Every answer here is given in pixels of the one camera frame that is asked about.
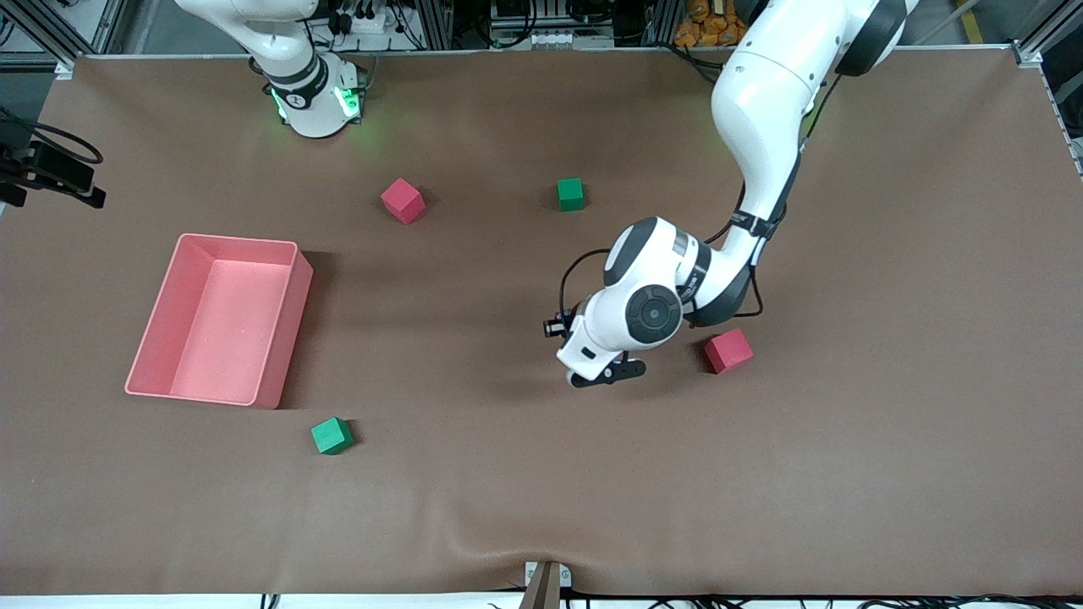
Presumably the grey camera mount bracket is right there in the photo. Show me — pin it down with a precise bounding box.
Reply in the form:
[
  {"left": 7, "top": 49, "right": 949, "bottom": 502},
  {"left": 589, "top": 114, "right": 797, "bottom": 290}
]
[{"left": 525, "top": 561, "right": 572, "bottom": 609}]

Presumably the pink foam cube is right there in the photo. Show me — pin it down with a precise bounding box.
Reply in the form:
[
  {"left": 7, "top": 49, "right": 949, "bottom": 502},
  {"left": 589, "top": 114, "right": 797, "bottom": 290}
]
[
  {"left": 704, "top": 328, "right": 755, "bottom": 375},
  {"left": 380, "top": 178, "right": 426, "bottom": 226}
]

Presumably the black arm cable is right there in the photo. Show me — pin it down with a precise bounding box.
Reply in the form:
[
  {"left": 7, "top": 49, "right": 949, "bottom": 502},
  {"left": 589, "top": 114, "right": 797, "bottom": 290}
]
[
  {"left": 558, "top": 76, "right": 838, "bottom": 339},
  {"left": 0, "top": 106, "right": 104, "bottom": 166}
]

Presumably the grey electronics box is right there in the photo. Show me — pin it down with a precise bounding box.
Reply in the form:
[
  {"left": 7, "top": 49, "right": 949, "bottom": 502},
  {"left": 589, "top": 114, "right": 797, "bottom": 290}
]
[{"left": 491, "top": 0, "right": 615, "bottom": 50}]

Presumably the aluminium frame profile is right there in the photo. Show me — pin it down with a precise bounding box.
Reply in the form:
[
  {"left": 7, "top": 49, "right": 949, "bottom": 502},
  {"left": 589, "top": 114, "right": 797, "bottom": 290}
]
[
  {"left": 1011, "top": 0, "right": 1083, "bottom": 69},
  {"left": 0, "top": 0, "right": 128, "bottom": 81}
]

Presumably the white power strip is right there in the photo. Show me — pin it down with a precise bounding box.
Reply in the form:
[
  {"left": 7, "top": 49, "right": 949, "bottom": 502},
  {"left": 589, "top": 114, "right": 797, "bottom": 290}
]
[{"left": 334, "top": 4, "right": 399, "bottom": 35}]

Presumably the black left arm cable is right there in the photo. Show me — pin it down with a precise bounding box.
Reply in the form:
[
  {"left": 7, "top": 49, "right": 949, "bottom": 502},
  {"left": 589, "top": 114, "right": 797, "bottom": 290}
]
[{"left": 558, "top": 76, "right": 838, "bottom": 339}]

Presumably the pink plastic bin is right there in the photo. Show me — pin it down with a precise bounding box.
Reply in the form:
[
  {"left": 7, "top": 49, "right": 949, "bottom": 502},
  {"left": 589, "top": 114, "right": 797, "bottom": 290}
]
[{"left": 124, "top": 233, "right": 314, "bottom": 410}]

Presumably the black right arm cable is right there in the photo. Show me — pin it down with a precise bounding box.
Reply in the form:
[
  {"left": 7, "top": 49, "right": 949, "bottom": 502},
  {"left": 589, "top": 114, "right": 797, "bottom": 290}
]
[{"left": 0, "top": 106, "right": 104, "bottom": 166}]

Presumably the brown table mat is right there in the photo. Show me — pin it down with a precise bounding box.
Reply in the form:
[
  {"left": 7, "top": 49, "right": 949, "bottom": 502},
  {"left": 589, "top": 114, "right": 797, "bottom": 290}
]
[{"left": 0, "top": 49, "right": 1083, "bottom": 597}]

